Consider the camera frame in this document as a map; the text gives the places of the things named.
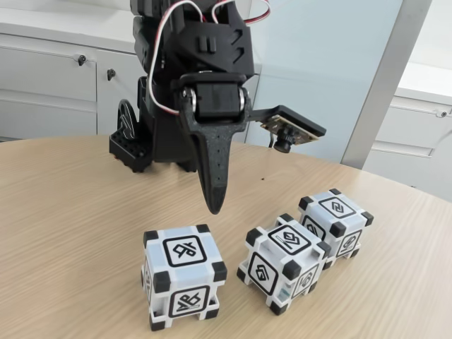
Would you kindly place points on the white cube stacked-diamond glyph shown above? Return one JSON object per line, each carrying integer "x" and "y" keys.
{"x": 268, "y": 272}

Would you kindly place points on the white cube slashed-diamond glyph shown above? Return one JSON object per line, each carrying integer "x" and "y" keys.
{"x": 339, "y": 208}

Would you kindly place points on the black table clamp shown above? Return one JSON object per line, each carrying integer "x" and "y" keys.
{"x": 130, "y": 152}

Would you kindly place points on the white cube crossed-lines glyph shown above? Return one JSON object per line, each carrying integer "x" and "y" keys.
{"x": 183, "y": 250}

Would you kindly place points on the black cabinet lock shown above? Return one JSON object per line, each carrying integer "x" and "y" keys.
{"x": 82, "y": 59}
{"x": 111, "y": 73}

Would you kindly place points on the grey metal pillar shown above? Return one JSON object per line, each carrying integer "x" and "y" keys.
{"x": 385, "y": 88}

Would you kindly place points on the silver cabinet lock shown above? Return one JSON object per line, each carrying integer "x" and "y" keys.
{"x": 442, "y": 113}

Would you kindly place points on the gripper-mounted camera module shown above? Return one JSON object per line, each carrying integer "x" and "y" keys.
{"x": 296, "y": 121}

